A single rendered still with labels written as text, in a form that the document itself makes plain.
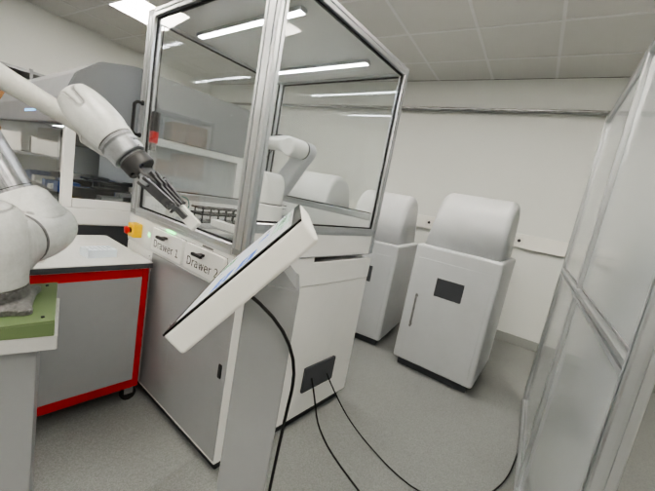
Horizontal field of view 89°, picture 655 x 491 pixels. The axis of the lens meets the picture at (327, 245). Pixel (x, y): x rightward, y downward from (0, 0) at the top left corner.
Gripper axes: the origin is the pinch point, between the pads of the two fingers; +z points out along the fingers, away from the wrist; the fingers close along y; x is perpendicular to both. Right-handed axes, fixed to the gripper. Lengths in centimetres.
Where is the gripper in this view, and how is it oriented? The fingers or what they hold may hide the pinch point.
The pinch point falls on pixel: (187, 217)
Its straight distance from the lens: 98.7
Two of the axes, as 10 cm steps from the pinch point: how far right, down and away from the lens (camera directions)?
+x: -7.7, 6.3, 1.0
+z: 6.4, 7.5, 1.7
